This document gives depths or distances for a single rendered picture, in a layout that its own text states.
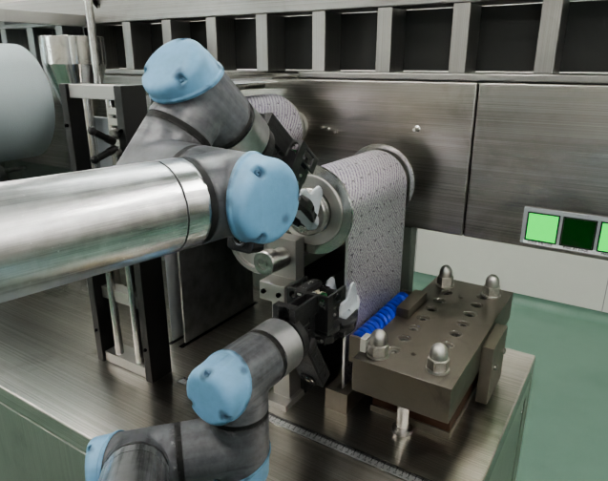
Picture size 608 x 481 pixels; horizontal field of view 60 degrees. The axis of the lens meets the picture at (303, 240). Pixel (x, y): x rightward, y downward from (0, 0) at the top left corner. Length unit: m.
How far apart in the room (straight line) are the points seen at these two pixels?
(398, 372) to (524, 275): 2.83
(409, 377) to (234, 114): 0.47
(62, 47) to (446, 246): 2.88
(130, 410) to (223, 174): 0.65
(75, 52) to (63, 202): 0.98
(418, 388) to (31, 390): 0.70
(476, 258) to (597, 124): 2.69
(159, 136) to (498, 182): 0.70
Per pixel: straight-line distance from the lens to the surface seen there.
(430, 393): 0.83
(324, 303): 0.76
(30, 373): 1.18
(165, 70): 0.57
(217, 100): 0.57
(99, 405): 1.04
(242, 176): 0.42
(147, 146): 0.55
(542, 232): 1.07
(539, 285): 3.63
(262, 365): 0.65
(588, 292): 3.60
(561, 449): 2.50
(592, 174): 1.04
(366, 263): 0.91
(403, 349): 0.89
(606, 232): 1.05
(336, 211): 0.82
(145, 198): 0.39
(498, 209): 1.08
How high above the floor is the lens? 1.48
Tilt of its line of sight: 19 degrees down
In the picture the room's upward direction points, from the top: straight up
